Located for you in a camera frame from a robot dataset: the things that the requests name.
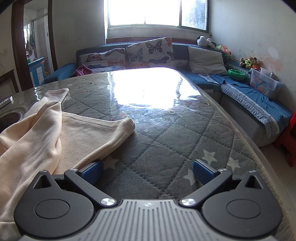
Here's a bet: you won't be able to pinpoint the panda plush toy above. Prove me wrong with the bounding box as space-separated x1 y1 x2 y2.
196 35 216 49

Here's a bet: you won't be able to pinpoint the small grey flat box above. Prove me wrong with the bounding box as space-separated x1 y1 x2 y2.
0 96 14 108

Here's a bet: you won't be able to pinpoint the green bowl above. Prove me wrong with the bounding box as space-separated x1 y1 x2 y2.
228 69 247 80

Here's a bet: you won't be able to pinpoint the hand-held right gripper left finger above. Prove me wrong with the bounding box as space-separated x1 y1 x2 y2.
33 159 117 208

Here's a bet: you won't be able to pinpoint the brown wooden chair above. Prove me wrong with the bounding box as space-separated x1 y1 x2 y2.
0 69 20 98

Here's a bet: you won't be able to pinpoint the pink cloth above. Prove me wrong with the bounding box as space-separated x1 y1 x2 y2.
72 64 94 77

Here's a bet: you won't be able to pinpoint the built-in induction cooker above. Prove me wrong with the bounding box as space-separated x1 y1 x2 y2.
0 111 21 135

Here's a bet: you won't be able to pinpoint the hanging clothes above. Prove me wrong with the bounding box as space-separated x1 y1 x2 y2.
25 34 36 56

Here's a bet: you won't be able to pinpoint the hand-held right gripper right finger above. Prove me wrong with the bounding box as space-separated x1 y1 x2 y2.
179 159 264 208

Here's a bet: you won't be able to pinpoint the red plastic stool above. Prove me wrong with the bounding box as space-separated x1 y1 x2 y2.
274 111 296 167

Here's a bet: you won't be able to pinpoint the cream knit garment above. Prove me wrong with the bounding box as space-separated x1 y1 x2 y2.
0 88 136 241

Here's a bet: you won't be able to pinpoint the blue sofa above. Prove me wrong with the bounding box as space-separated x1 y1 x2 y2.
40 36 293 147

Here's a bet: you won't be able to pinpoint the grey pillow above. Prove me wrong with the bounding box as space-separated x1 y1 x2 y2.
188 46 228 76

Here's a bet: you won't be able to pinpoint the blue cabinet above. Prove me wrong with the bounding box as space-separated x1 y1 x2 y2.
28 57 45 87

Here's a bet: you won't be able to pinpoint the dark brown door frame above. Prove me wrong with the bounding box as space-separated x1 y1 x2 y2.
11 0 58 91

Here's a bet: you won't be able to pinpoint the long butterfly print pillow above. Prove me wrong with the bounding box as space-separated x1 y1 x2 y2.
78 47 127 73

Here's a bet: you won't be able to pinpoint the square butterfly print pillow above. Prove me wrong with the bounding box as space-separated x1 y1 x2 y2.
125 37 176 70

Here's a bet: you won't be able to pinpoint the pink green plush toy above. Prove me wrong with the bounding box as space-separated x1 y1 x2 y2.
216 44 232 56

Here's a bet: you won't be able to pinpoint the clear plastic storage box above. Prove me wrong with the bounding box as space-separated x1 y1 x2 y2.
248 68 284 99

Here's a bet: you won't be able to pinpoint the blue sofa cover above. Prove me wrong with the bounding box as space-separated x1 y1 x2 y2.
198 73 293 139

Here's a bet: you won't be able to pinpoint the window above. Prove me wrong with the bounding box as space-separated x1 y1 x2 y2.
103 0 210 32

